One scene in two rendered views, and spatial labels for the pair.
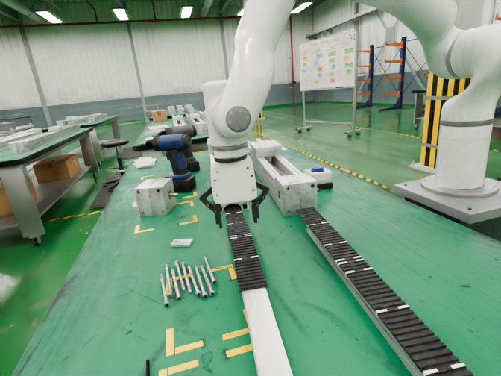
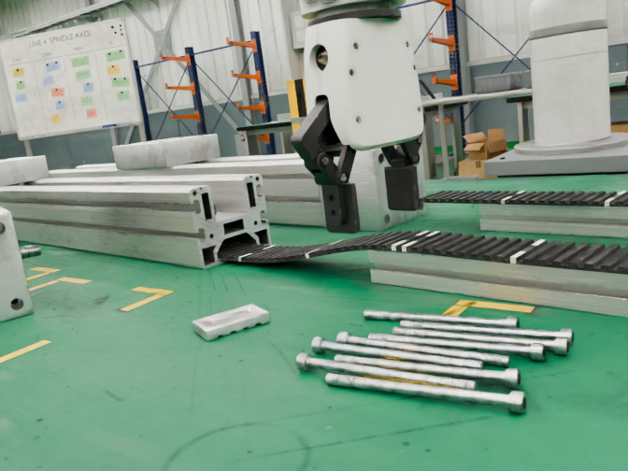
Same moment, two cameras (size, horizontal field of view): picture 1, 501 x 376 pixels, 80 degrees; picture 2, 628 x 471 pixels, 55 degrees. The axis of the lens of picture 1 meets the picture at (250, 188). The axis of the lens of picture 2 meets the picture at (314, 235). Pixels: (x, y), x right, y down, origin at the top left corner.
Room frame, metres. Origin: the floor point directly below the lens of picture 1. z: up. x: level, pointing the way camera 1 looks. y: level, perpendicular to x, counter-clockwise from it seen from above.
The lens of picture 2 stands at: (0.30, 0.40, 0.93)
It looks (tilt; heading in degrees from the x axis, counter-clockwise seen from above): 12 degrees down; 321
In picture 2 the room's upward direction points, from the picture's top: 7 degrees counter-clockwise
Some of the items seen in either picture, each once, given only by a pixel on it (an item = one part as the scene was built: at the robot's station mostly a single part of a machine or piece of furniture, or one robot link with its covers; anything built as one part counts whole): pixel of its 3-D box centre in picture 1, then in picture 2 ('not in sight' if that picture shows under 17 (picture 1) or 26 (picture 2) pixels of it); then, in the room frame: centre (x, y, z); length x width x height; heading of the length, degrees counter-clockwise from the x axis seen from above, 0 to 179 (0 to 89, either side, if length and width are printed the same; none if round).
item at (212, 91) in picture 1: (226, 113); not in sight; (0.66, 0.04, 1.09); 0.09 x 0.08 x 0.13; 15
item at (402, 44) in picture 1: (392, 74); (184, 110); (10.21, -4.94, 1.10); 3.30 x 0.90 x 2.20; 13
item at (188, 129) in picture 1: (177, 150); not in sight; (1.40, 0.33, 0.89); 0.20 x 0.08 x 0.22; 115
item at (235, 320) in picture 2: (182, 242); (231, 321); (0.68, 0.19, 0.78); 0.05 x 0.03 x 0.01; 80
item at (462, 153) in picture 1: (461, 156); (569, 92); (0.82, -0.61, 0.90); 0.19 x 0.19 x 0.18
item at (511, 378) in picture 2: (175, 283); (421, 368); (0.51, 0.17, 0.78); 0.11 x 0.01 x 0.01; 19
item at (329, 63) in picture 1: (326, 88); (80, 129); (6.61, -1.80, 0.97); 1.51 x 0.50 x 1.95; 33
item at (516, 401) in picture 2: (163, 289); (418, 390); (0.49, 0.19, 0.78); 0.11 x 0.01 x 0.01; 20
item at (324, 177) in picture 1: (315, 178); not in sight; (1.01, -0.23, 0.81); 0.10 x 0.08 x 0.06; 97
